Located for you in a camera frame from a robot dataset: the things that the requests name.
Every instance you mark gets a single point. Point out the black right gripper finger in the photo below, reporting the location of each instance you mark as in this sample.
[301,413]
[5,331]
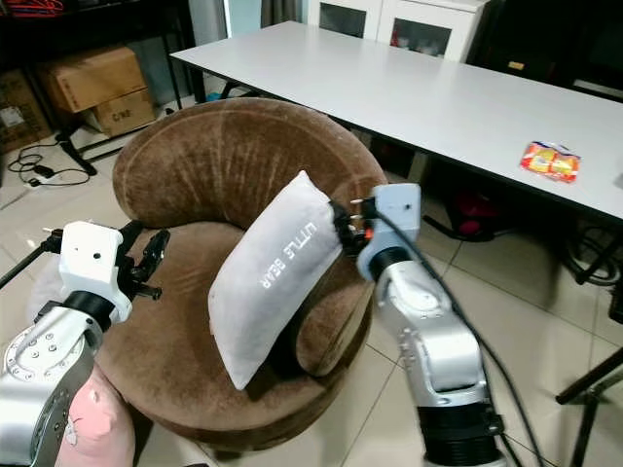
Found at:
[339,216]
[348,245]

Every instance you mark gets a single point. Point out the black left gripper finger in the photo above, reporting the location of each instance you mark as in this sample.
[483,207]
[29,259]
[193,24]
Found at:
[131,233]
[158,253]

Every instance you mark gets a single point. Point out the grey little bear pillow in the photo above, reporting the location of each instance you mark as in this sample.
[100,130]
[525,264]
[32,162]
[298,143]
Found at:
[268,282]

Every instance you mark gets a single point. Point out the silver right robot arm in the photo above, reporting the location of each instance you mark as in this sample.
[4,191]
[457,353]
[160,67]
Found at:
[443,350]

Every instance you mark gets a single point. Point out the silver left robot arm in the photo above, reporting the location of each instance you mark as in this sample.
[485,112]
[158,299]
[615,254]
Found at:
[34,379]

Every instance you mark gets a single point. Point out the brown round velvet sofa chair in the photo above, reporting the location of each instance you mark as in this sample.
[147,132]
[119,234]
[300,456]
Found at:
[214,156]

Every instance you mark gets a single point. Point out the pink plush pillow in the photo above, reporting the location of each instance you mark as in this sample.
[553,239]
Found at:
[97,423]

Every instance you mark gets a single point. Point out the red bag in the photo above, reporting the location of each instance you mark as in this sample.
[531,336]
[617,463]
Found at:
[482,214]

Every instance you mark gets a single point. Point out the small printed cardboard box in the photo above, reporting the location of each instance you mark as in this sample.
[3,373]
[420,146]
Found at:
[127,112]

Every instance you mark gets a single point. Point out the long white table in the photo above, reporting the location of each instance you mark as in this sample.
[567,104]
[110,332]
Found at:
[399,92]

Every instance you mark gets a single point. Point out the large brown cardboard box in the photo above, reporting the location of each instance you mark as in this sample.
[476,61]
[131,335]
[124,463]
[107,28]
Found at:
[92,78]

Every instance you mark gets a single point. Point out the labelled brown cardboard box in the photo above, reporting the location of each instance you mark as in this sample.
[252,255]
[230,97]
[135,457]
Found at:
[19,112]

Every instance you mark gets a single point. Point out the white glass door cabinet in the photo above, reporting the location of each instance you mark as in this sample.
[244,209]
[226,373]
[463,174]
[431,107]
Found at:
[399,27]

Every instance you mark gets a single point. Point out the red orange snack packet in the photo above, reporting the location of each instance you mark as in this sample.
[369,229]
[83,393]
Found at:
[550,161]

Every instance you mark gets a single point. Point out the black metal shelf rack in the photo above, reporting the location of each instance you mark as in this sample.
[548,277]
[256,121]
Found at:
[146,29]

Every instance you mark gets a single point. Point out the black metal chair leg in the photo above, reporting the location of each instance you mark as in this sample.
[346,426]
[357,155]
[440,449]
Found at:
[594,389]

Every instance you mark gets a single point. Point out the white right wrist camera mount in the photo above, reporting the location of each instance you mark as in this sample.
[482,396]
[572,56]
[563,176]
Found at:
[394,219]

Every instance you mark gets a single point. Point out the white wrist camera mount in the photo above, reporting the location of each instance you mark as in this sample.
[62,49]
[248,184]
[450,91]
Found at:
[394,219]
[92,258]

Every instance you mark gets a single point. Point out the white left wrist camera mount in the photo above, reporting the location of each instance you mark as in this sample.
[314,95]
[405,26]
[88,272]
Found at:
[92,258]

